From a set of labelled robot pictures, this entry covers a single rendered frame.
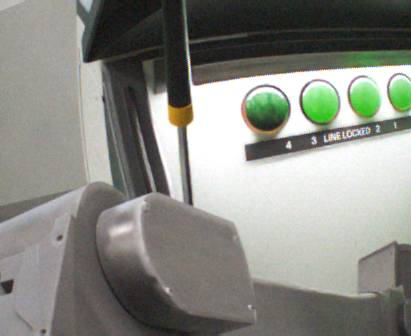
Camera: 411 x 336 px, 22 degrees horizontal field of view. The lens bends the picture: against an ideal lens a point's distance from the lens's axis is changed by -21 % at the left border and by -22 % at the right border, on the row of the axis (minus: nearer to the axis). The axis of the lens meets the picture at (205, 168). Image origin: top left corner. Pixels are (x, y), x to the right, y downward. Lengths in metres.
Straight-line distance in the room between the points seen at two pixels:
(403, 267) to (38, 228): 0.48
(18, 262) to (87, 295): 0.03
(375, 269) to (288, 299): 0.27
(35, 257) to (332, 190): 0.93
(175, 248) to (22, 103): 4.54
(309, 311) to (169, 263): 0.20
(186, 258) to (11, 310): 0.08
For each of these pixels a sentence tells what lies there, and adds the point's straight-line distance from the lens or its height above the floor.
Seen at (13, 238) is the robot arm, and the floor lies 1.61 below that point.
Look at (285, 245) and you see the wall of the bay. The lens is 1.25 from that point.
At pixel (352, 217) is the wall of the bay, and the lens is 1.27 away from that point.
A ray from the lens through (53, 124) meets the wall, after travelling 4.95.
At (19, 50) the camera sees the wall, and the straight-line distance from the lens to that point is 4.83.
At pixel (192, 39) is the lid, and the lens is 1.19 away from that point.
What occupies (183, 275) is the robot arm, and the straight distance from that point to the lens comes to 0.35.
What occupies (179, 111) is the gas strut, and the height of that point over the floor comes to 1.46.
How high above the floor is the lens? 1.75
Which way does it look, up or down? 20 degrees down
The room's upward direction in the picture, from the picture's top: 7 degrees counter-clockwise
